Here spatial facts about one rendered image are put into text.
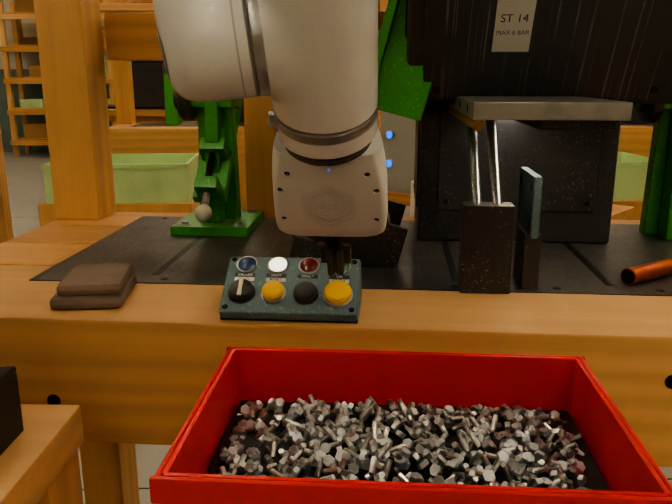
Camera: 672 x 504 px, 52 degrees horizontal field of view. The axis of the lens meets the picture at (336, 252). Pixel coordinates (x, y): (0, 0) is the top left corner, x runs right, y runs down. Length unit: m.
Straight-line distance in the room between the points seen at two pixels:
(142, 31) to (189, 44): 0.97
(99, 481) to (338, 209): 1.17
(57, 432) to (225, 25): 0.39
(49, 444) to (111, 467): 0.98
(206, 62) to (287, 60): 0.05
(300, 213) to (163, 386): 0.28
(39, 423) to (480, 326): 0.44
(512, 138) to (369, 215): 0.52
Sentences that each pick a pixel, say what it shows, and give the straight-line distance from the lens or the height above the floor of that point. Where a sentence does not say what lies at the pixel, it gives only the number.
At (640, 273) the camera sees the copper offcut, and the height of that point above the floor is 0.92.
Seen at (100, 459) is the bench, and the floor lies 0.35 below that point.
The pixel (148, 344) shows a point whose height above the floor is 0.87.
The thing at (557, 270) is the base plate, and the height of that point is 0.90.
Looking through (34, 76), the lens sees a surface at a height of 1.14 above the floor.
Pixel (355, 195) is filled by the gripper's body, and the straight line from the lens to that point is 0.59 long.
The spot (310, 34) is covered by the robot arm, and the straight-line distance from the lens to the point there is 0.48.
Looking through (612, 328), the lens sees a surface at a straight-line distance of 0.78.
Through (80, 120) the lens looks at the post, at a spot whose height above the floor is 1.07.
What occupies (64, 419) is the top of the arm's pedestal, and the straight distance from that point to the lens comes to 0.70.
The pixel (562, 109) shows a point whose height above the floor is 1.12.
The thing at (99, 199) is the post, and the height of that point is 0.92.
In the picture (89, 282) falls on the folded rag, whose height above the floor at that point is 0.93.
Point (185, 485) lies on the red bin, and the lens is 0.45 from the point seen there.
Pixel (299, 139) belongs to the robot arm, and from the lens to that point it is 0.54.
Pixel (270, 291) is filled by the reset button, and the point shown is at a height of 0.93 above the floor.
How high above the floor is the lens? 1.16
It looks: 14 degrees down
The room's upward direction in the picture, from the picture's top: straight up
